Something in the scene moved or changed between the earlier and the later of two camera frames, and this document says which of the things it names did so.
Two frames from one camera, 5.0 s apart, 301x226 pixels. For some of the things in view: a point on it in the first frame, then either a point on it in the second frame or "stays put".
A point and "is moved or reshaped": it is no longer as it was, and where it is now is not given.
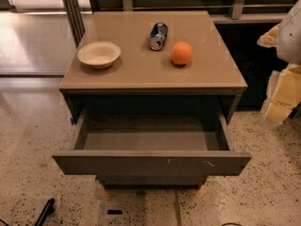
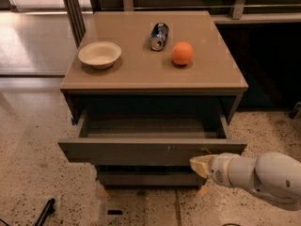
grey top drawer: (152, 143) is moved or reshaped
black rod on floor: (48, 210) stays put
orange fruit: (182, 53) stays put
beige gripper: (291, 38) → (219, 169)
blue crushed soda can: (157, 36) stays put
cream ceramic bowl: (99, 55) stays put
